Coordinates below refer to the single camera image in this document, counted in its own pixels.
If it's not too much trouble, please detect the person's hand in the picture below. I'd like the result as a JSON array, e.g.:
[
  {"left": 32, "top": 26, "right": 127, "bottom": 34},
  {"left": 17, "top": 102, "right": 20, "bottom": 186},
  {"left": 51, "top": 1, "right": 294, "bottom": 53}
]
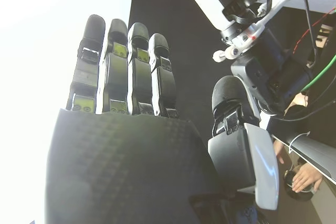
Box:
[
  {"left": 273, "top": 140, "right": 286, "bottom": 164},
  {"left": 290, "top": 164, "right": 324, "bottom": 194}
]

